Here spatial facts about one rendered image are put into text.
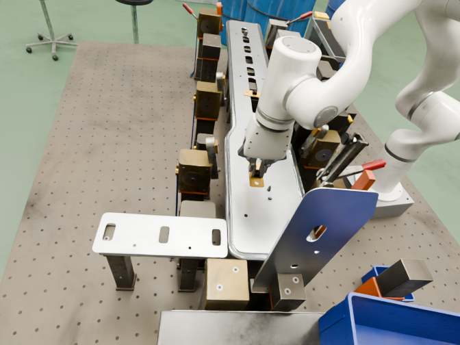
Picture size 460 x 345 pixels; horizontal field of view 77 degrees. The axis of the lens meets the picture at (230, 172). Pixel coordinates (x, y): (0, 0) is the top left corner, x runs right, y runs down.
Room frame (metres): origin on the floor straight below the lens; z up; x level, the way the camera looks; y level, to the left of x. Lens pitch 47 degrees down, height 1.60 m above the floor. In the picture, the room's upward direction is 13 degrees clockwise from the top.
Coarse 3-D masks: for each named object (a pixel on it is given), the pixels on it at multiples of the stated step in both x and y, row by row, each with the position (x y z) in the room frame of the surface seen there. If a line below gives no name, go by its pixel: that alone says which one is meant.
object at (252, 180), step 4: (248, 164) 0.54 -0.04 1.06; (256, 168) 0.53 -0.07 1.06; (248, 172) 0.51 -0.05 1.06; (256, 172) 0.51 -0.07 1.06; (248, 176) 0.50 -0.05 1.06; (256, 176) 0.50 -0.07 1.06; (252, 180) 0.49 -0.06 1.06; (256, 180) 0.49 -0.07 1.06; (260, 180) 0.49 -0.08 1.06; (252, 184) 0.47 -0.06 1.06; (256, 184) 0.47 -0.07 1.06; (260, 184) 0.48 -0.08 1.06
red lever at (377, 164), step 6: (372, 162) 0.57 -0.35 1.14; (378, 162) 0.57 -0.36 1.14; (384, 162) 0.57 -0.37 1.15; (354, 168) 0.56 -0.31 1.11; (360, 168) 0.56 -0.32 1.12; (366, 168) 0.56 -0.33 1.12; (372, 168) 0.56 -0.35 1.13; (378, 168) 0.56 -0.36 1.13; (342, 174) 0.55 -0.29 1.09; (348, 174) 0.55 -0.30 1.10; (354, 174) 0.55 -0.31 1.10
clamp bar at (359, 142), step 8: (344, 136) 0.55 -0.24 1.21; (352, 136) 0.56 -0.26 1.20; (360, 136) 0.56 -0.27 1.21; (344, 144) 0.53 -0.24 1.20; (352, 144) 0.56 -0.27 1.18; (360, 144) 0.53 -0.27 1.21; (368, 144) 0.55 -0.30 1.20; (344, 152) 0.56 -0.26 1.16; (352, 152) 0.53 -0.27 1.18; (336, 160) 0.56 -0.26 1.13; (344, 160) 0.53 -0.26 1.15; (352, 160) 0.54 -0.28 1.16; (328, 168) 0.56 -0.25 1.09; (336, 168) 0.53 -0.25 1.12; (344, 168) 0.53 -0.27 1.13; (320, 176) 0.56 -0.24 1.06; (328, 176) 0.53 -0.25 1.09; (336, 176) 0.53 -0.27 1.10; (320, 184) 0.53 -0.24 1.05
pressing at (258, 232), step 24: (240, 24) 1.62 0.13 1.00; (240, 48) 1.34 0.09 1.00; (264, 48) 1.39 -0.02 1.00; (240, 72) 1.12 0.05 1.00; (264, 72) 1.16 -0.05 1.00; (240, 96) 0.94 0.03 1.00; (240, 120) 0.79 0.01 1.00; (240, 144) 0.68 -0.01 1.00; (240, 168) 0.57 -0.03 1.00; (288, 168) 0.62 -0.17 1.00; (240, 192) 0.49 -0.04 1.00; (264, 192) 0.51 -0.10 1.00; (288, 192) 0.53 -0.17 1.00; (240, 216) 0.41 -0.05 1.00; (264, 216) 0.43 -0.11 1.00; (288, 216) 0.45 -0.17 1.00; (240, 240) 0.35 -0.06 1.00; (264, 240) 0.36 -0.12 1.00; (312, 240) 0.39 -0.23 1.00
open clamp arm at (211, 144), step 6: (210, 138) 0.54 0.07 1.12; (210, 144) 0.53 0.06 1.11; (216, 144) 0.53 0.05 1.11; (210, 150) 0.52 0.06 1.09; (216, 150) 0.53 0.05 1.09; (210, 156) 0.52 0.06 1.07; (216, 156) 0.55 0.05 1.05; (210, 162) 0.52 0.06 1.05; (216, 162) 0.53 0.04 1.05; (216, 168) 0.53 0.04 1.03; (216, 174) 0.53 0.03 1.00
